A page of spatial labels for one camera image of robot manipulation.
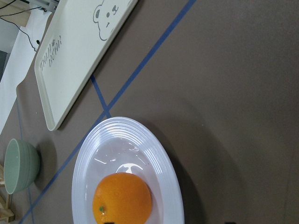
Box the green bowl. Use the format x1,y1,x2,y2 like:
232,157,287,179
4,139,40,195

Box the white round plate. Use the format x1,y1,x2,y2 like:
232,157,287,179
71,117,185,224

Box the orange fruit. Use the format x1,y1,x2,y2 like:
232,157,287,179
92,172,152,224

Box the wooden dish rack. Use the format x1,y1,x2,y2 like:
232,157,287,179
0,165,15,223

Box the cream bear tray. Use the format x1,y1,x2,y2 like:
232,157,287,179
35,0,136,131

